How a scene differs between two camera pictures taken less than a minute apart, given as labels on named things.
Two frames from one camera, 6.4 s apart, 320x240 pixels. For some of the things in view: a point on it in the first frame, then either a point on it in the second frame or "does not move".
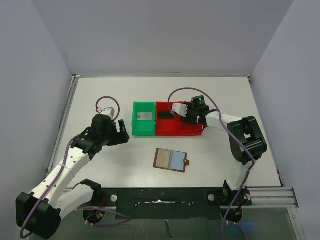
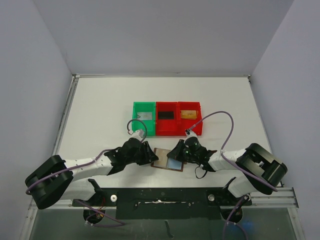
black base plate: [172, 203] does not move
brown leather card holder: [170, 159] does not move
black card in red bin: [165, 115] does not move
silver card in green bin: [143, 116] does not move
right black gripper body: [187, 116] → [180, 149]
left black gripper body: [112, 137] → [131, 159]
